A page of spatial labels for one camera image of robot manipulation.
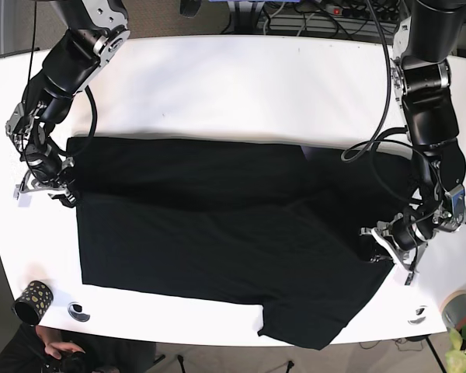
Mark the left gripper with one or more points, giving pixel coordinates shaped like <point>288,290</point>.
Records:
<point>402,241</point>

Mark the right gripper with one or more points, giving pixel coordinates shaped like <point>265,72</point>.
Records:
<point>50,169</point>

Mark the black T-shirt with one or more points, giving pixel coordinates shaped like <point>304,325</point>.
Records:
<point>243,223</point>

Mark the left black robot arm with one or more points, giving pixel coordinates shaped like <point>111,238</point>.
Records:
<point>419,78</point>

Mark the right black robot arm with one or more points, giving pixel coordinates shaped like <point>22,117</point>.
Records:
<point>95,32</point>

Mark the person's hand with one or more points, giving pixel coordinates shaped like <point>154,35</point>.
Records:
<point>52,341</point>

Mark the black gold-dotted cup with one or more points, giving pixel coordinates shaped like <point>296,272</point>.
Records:
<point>31,306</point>

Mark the grey tape roll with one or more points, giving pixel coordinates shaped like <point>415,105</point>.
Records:
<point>453,310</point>

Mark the green potted plant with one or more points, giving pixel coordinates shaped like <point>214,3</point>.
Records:
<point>456,355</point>

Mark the left table cable grommet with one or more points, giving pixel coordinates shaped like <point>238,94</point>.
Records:
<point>75,310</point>

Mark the black camera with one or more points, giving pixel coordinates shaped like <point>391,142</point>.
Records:
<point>76,362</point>

